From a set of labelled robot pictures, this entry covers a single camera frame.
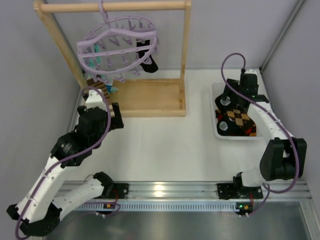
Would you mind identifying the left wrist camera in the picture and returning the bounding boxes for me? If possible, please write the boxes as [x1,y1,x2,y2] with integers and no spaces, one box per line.
[85,89,107,111]

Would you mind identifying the black sock grey blue marks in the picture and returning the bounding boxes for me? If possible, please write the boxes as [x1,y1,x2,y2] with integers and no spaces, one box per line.
[214,84,244,112]

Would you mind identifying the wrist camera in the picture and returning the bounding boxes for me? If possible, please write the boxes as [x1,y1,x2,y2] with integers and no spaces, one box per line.
[85,89,107,111]
[244,69,257,75]

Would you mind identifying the wooden hanger rack frame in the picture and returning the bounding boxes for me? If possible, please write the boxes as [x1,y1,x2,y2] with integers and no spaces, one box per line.
[33,0,192,118]

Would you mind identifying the brown argyle sock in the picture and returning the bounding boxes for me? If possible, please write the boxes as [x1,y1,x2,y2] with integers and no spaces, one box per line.
[226,109,257,137]

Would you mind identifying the brown cream striped sock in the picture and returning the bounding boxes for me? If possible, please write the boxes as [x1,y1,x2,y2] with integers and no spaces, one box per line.
[85,84,108,112]

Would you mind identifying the purple cable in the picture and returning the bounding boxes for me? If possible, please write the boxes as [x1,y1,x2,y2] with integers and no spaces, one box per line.
[14,86,122,238]
[221,52,300,217]

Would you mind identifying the aluminium mounting rail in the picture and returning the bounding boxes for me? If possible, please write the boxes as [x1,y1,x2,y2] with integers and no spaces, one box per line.
[41,180,313,213]

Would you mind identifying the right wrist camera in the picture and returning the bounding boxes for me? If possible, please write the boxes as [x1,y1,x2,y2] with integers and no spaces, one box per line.
[244,69,257,75]

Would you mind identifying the purple round clip hanger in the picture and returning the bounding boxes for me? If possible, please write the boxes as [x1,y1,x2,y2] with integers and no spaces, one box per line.
[76,0,159,82]

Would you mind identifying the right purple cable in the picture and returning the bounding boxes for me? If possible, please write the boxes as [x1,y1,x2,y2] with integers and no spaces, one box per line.
[221,52,300,217]

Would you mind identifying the black sock white stripes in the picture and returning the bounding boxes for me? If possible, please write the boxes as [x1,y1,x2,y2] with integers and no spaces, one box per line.
[216,120,237,136]

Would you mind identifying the teal patterned sock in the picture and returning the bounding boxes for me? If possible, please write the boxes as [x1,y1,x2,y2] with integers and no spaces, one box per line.
[84,56,118,94]

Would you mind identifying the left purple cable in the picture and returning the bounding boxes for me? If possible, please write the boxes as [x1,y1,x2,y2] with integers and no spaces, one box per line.
[14,86,122,238]

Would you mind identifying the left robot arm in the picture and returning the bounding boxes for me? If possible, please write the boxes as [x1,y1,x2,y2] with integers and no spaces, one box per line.
[6,102,124,239]

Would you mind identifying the white plastic basket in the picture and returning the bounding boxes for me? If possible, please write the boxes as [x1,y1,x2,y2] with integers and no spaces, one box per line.
[209,82,263,141]

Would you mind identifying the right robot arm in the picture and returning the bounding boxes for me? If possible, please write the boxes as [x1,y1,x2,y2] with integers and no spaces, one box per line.
[233,69,307,190]

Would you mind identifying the thin black sock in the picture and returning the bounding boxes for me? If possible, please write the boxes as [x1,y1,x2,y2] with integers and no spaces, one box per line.
[136,40,159,73]

